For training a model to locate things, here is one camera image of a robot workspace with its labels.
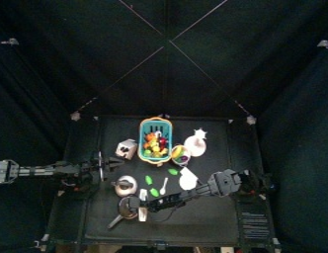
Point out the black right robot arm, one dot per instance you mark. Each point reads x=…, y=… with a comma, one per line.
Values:
x=223, y=183

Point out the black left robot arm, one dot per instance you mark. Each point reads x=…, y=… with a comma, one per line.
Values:
x=39, y=171

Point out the white toy pot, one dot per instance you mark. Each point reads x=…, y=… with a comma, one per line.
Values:
x=124, y=186

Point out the white plate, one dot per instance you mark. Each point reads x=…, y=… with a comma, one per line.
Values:
x=187, y=180

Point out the round pinkish plate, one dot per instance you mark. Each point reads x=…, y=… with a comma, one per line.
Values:
x=195, y=146

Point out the green toy leaf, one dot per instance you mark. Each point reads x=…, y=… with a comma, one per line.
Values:
x=148, y=180
x=154, y=192
x=172, y=171

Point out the white toy spoon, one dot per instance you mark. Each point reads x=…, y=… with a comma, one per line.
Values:
x=162, y=190

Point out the white toy toaster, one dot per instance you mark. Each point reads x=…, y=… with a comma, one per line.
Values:
x=126, y=149

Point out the green toy fruit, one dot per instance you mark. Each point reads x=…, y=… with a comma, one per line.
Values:
x=147, y=152

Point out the yellow toy fruit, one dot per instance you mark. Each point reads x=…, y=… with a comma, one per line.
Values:
x=156, y=151

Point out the orange toy vegetable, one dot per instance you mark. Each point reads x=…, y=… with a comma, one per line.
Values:
x=150, y=138

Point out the red toy fruit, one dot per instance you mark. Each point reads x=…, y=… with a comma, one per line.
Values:
x=163, y=142

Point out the grey table edge clamp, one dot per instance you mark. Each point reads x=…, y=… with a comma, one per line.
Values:
x=158, y=245
x=41, y=242
x=274, y=245

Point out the yellow toy banana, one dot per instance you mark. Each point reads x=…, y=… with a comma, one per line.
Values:
x=175, y=153

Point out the purple toy fruit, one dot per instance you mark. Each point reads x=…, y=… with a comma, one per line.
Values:
x=183, y=158

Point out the teal basket with orange rim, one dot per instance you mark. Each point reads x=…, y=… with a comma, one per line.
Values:
x=155, y=122

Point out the small white bowl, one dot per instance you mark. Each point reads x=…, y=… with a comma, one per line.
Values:
x=188, y=154

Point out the white star-shaped toy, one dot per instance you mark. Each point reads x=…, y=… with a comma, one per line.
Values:
x=199, y=133

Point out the printed label sticker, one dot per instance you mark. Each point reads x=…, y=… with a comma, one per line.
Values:
x=255, y=225

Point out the grey frame corner bracket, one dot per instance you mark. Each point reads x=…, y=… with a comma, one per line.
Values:
x=323, y=43
x=75, y=116
x=11, y=41
x=250, y=119

